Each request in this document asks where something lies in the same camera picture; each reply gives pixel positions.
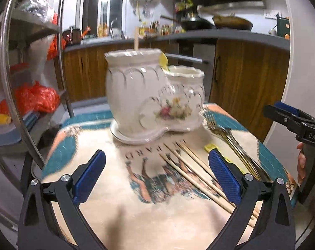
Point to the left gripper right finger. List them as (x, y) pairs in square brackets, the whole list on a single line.
[(274, 229)]

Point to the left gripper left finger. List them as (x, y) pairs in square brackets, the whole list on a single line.
[(38, 227)]

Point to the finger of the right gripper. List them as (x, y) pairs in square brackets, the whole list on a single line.
[(295, 120)]

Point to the wooden chopstick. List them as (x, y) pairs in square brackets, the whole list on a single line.
[(228, 208), (197, 177), (136, 39), (197, 160), (196, 166)]

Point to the gold metal fork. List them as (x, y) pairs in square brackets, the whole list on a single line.
[(212, 125)]

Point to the yellow plastic scoop utensil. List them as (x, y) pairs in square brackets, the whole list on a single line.
[(211, 146)]

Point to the kitchen counter with wood cabinets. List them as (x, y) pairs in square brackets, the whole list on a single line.
[(250, 70)]

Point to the kitchen sink faucet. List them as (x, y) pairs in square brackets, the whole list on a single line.
[(115, 29)]

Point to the kitchen window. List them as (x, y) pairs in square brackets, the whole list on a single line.
[(98, 14)]

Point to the right hand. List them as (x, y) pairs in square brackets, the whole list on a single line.
[(301, 163)]

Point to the printed horse placemat cloth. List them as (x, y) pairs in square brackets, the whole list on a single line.
[(139, 200)]

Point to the yellow object on shelf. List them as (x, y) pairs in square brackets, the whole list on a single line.
[(5, 119)]

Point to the red plastic bag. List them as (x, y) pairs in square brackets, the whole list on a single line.
[(37, 98)]

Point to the white floral ceramic utensil holder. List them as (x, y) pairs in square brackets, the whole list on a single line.
[(147, 101)]

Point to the brown cooking pot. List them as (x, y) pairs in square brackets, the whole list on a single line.
[(230, 21)]

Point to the black wok pan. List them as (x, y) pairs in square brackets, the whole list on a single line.
[(190, 24)]

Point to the yellow plastic scoop in holder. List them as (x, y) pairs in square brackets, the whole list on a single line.
[(163, 62)]

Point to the wooden chopstick in holder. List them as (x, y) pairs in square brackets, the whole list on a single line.
[(136, 39)]

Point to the clear plastic bag on shelf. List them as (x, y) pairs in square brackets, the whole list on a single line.
[(40, 8)]

